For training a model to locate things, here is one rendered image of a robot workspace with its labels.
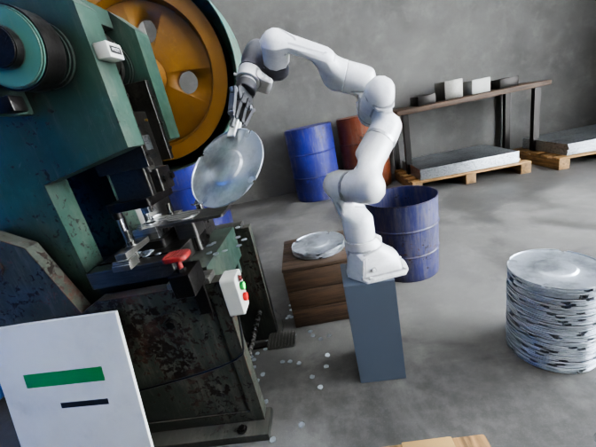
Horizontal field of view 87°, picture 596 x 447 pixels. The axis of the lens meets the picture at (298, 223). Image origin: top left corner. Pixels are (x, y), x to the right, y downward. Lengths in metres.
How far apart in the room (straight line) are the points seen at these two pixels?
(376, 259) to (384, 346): 0.36
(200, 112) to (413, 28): 3.53
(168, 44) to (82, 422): 1.46
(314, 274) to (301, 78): 3.24
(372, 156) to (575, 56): 4.58
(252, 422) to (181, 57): 1.49
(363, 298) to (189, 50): 1.23
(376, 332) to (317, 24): 3.86
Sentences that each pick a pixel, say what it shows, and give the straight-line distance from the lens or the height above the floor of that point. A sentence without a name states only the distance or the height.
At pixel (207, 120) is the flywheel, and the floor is 1.11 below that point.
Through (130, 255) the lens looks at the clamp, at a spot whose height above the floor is 0.74.
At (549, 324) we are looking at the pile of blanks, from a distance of 1.43.
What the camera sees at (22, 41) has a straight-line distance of 1.05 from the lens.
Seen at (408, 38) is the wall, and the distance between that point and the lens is 4.64.
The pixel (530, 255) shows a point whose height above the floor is 0.35.
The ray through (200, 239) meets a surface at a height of 0.69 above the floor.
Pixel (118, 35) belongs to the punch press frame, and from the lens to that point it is 1.40.
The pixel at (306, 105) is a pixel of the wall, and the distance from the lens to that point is 4.41.
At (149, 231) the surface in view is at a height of 0.77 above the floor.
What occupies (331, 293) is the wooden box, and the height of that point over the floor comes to 0.17.
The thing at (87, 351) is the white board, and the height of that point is 0.47.
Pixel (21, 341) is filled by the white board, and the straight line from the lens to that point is 1.46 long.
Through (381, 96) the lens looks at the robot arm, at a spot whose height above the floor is 1.05.
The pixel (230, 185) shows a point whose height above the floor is 0.89.
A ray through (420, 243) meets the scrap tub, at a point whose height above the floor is 0.24.
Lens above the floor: 1.05
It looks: 19 degrees down
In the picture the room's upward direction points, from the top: 12 degrees counter-clockwise
